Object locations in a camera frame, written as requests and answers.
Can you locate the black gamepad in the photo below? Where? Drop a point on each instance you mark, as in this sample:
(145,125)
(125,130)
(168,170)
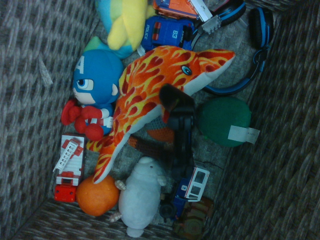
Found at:
(181,125)

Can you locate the grey wicker basket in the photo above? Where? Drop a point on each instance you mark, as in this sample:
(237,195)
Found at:
(275,150)

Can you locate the orange brown knitted toy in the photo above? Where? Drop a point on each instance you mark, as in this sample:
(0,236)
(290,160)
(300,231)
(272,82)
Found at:
(160,135)

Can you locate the orange flame dolphin plush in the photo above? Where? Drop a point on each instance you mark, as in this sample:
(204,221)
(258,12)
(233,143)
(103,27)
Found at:
(145,85)

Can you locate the green plush ball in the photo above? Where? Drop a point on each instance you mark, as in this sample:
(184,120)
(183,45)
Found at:
(220,117)

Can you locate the blue white mail truck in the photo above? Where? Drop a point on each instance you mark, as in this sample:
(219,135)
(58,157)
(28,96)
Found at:
(192,186)

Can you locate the Captain America plush doll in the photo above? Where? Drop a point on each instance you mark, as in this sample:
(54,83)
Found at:
(97,75)

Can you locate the white plush seal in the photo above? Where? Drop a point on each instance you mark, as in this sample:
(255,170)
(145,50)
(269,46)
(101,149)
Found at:
(141,195)

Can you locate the blue police toy car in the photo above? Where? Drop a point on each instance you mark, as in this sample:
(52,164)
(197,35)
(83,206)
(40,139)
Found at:
(167,33)

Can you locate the orange ball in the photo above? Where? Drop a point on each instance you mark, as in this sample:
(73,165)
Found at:
(97,197)

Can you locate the red white fire truck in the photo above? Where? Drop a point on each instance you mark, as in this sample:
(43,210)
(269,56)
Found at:
(68,162)

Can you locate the yellow blue plush toy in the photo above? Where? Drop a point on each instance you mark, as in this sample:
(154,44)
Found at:
(122,22)

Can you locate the brown green toy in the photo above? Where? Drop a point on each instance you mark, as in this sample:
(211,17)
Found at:
(193,220)

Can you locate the orange toy truck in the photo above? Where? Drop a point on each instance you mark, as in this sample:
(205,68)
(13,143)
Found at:
(177,7)

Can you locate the black blue headphones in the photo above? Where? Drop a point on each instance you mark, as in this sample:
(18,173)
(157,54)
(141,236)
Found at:
(261,27)

